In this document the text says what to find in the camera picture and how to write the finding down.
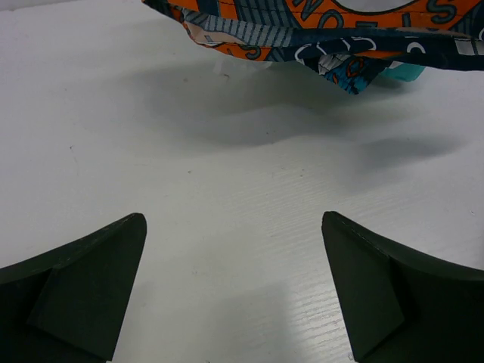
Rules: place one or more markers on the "teal shirt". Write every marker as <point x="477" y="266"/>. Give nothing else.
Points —
<point x="402" y="71"/>

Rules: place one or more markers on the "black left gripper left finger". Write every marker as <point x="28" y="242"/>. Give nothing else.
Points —
<point x="68" y="304"/>

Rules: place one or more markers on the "orange navy patterned shirt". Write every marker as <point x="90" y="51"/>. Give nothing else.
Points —
<point x="349" y="43"/>

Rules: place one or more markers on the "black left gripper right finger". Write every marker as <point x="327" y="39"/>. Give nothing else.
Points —
<point x="399" y="304"/>

